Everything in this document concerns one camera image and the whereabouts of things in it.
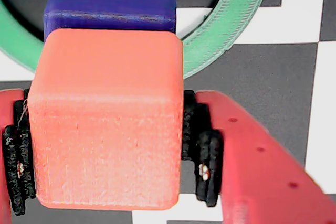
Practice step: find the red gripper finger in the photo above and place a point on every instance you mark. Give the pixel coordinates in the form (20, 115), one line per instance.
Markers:
(8, 155)
(249, 169)

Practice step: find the black white marker mat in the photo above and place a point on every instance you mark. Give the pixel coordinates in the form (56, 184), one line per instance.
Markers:
(288, 11)

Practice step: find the orange cube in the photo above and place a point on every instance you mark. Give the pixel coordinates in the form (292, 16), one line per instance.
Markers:
(105, 119)

